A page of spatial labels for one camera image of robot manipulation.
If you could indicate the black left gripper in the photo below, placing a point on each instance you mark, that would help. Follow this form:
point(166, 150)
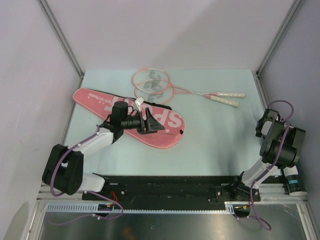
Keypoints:
point(152, 125)

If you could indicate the pink badminton racket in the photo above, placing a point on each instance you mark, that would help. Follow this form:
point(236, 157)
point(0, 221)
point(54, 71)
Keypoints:
point(151, 74)
point(162, 92)

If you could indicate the pink racket bag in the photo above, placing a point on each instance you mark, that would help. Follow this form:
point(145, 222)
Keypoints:
point(100, 104)

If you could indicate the black shuttlecock tube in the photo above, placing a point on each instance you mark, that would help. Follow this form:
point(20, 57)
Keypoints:
point(294, 186)

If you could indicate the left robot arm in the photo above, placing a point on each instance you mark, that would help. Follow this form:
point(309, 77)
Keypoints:
point(64, 171)

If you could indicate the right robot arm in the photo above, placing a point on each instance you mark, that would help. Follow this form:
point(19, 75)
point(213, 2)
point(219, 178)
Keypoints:
point(280, 150)

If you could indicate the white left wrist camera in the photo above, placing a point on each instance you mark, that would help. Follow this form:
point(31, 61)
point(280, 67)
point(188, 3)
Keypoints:
point(139, 101)

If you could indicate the aluminium frame rail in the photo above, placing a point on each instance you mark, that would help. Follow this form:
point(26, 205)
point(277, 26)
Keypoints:
point(269, 193)

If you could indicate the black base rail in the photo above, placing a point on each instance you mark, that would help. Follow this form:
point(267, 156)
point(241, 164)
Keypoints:
point(218, 188)

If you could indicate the grey cable duct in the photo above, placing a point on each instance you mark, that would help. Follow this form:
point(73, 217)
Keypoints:
point(102, 208)

